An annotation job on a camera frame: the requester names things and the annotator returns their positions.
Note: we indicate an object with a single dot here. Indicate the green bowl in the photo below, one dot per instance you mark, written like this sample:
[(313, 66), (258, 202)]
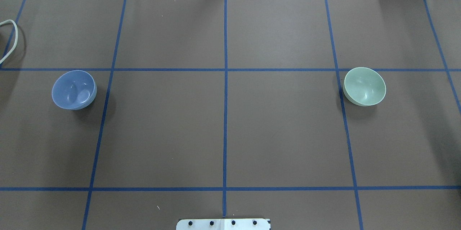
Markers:
[(364, 87)]

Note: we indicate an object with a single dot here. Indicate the blue bowl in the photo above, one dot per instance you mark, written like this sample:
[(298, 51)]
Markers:
[(74, 90)]

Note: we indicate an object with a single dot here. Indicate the white camera pillar with base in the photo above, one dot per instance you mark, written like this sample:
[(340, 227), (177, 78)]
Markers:
[(224, 224)]

